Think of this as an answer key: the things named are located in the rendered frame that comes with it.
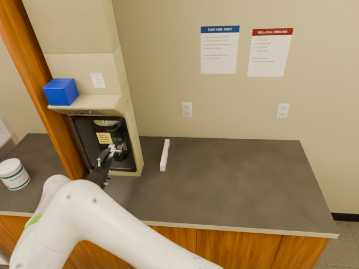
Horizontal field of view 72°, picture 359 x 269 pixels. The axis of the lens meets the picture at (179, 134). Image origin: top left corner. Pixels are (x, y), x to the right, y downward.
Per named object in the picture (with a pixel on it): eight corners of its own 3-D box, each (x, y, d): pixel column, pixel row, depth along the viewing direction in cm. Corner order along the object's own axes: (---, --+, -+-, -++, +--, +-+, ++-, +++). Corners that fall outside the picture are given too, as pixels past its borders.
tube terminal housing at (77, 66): (104, 148, 175) (68, 37, 128) (148, 149, 171) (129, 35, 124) (90, 174, 156) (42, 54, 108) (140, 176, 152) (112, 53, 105)
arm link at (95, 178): (77, 181, 110) (83, 194, 116) (102, 182, 109) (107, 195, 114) (83, 171, 115) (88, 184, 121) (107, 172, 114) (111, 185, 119)
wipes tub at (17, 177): (16, 174, 159) (5, 157, 150) (34, 175, 158) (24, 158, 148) (2, 190, 149) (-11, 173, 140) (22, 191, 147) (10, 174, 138)
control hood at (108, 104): (65, 111, 127) (58, 94, 121) (126, 112, 123) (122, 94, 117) (54, 124, 118) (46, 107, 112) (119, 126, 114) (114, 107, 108)
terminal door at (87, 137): (89, 168, 152) (68, 115, 128) (137, 171, 148) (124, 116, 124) (88, 169, 152) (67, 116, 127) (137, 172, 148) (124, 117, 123)
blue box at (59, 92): (60, 95, 120) (53, 78, 114) (79, 95, 119) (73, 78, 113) (49, 105, 112) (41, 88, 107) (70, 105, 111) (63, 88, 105)
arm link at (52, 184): (51, 254, 74) (76, 225, 75) (15, 237, 70) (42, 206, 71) (62, 199, 108) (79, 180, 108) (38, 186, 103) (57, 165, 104)
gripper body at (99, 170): (106, 185, 119) (112, 171, 126) (102, 173, 114) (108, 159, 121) (91, 184, 120) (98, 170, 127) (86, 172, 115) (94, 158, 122)
